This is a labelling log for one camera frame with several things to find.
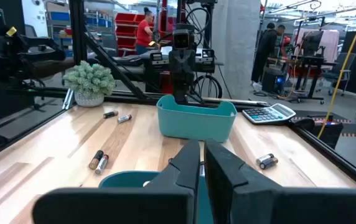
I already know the grey desk calculator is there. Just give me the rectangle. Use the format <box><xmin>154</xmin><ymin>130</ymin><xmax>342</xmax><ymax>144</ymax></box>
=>
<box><xmin>241</xmin><ymin>103</ymin><xmax>297</xmax><ymax>125</ymax></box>

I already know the yellow extension cord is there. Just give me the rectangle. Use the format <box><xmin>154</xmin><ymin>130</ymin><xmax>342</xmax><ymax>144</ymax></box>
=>
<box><xmin>317</xmin><ymin>0</ymin><xmax>356</xmax><ymax>174</ymax></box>

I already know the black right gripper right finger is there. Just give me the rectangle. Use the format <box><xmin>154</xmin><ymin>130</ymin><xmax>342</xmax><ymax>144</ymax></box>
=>
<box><xmin>204</xmin><ymin>139</ymin><xmax>283</xmax><ymax>224</ymax></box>

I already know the silver AA battery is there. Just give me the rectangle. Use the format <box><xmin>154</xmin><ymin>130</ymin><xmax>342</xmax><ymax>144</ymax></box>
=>
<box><xmin>255</xmin><ymin>153</ymin><xmax>275</xmax><ymax>165</ymax></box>
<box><xmin>116</xmin><ymin>114</ymin><xmax>133</xmax><ymax>124</ymax></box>
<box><xmin>95</xmin><ymin>154</ymin><xmax>110</xmax><ymax>175</ymax></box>

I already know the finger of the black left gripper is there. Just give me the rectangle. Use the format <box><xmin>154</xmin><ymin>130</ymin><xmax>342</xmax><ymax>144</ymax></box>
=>
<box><xmin>169</xmin><ymin>51</ymin><xmax>184</xmax><ymax>83</ymax></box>
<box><xmin>182</xmin><ymin>50</ymin><xmax>197</xmax><ymax>83</ymax></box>

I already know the black aluminium rig frame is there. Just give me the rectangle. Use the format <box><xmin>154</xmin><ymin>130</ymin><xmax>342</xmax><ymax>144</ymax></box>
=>
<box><xmin>0</xmin><ymin>0</ymin><xmax>356</xmax><ymax>189</ymax></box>

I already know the pink cloth cover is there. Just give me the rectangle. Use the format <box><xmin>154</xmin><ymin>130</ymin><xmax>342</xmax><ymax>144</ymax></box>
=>
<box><xmin>294</xmin><ymin>28</ymin><xmax>340</xmax><ymax>63</ymax></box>

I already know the red storage bin shelf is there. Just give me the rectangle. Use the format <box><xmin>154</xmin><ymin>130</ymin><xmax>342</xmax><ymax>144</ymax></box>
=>
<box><xmin>115</xmin><ymin>12</ymin><xmax>154</xmax><ymax>57</ymax></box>

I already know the blue storage bin shelf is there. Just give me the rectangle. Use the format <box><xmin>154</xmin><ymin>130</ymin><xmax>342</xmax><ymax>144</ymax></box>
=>
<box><xmin>45</xmin><ymin>0</ymin><xmax>115</xmax><ymax>57</ymax></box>

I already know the green potted succulent plant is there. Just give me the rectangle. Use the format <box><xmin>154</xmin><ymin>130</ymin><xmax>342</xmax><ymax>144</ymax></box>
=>
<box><xmin>62</xmin><ymin>60</ymin><xmax>116</xmax><ymax>108</ymax></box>

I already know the teal plastic bin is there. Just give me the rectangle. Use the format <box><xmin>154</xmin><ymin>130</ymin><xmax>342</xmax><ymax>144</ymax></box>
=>
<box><xmin>98</xmin><ymin>170</ymin><xmax>213</xmax><ymax>224</ymax></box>
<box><xmin>156</xmin><ymin>95</ymin><xmax>238</xmax><ymax>143</ymax></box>

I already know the silver metal strip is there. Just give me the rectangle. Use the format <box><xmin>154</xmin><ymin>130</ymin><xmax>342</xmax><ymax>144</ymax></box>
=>
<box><xmin>62</xmin><ymin>88</ymin><xmax>75</xmax><ymax>111</ymax></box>

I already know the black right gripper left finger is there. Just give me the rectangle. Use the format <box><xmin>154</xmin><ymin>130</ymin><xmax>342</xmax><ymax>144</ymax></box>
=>
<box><xmin>143</xmin><ymin>139</ymin><xmax>201</xmax><ymax>200</ymax></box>

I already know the black workstation stand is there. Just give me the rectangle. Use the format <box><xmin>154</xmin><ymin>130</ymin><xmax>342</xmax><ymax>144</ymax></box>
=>
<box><xmin>289</xmin><ymin>17</ymin><xmax>337</xmax><ymax>104</ymax></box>

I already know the grey office chair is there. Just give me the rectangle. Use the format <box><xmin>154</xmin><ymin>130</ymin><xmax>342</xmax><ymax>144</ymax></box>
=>
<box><xmin>321</xmin><ymin>52</ymin><xmax>356</xmax><ymax>96</ymax></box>

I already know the black computer tower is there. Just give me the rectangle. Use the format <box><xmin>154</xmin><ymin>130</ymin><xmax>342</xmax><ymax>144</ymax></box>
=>
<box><xmin>261</xmin><ymin>67</ymin><xmax>287</xmax><ymax>95</ymax></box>

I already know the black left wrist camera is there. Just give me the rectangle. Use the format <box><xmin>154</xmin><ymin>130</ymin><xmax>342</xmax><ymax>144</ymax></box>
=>
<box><xmin>172</xmin><ymin>29</ymin><xmax>195</xmax><ymax>51</ymax></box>

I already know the person's forearm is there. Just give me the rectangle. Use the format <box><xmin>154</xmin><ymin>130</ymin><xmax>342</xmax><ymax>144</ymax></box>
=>
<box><xmin>30</xmin><ymin>58</ymin><xmax>77</xmax><ymax>79</ymax></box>

